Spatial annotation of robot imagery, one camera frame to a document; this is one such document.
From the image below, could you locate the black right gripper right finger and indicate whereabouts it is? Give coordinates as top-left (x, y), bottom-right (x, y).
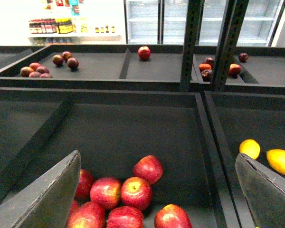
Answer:
top-left (235, 153), bottom-right (285, 228)

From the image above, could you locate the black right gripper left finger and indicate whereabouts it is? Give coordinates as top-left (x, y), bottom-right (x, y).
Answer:
top-left (0, 150), bottom-right (81, 228)

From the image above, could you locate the yellow mango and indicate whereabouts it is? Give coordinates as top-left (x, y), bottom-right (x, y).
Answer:
top-left (266, 149), bottom-right (285, 175)

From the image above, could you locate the yellow lemon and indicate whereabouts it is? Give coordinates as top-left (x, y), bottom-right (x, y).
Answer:
top-left (239, 139), bottom-right (261, 160)

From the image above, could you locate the black upper display tray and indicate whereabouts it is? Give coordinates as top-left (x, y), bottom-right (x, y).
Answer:
top-left (0, 45), bottom-right (285, 95)

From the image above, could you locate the lone red apple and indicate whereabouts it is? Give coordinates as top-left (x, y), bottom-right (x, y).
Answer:
top-left (137, 46), bottom-right (151, 61)

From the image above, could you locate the shelf of bottled goods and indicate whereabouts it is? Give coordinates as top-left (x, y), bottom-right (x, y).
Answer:
top-left (25, 0), bottom-right (126, 45)

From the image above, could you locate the glass door refrigerator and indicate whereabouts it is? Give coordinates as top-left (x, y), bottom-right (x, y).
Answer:
top-left (123, 0), bottom-right (285, 47)

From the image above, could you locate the black metal shelf post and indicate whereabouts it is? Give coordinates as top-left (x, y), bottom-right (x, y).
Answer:
top-left (210, 0), bottom-right (249, 91)
top-left (179, 0), bottom-right (202, 92)

